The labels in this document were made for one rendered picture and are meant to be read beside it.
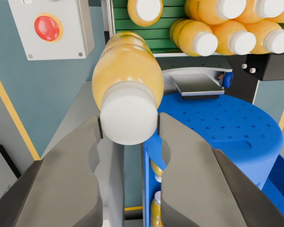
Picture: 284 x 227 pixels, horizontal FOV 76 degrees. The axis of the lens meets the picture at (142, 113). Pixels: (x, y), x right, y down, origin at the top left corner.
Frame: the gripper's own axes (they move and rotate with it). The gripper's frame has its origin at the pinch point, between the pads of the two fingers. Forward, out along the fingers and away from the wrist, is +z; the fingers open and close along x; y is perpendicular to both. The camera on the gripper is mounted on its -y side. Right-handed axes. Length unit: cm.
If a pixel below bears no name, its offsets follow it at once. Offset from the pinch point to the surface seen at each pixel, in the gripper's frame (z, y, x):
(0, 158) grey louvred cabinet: 120, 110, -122
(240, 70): 117, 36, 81
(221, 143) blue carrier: 14.0, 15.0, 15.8
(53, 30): 21.0, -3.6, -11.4
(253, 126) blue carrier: 18.3, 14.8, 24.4
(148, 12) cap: 22.9, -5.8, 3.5
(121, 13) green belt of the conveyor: 42.1, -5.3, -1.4
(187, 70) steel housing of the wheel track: 39.4, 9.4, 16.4
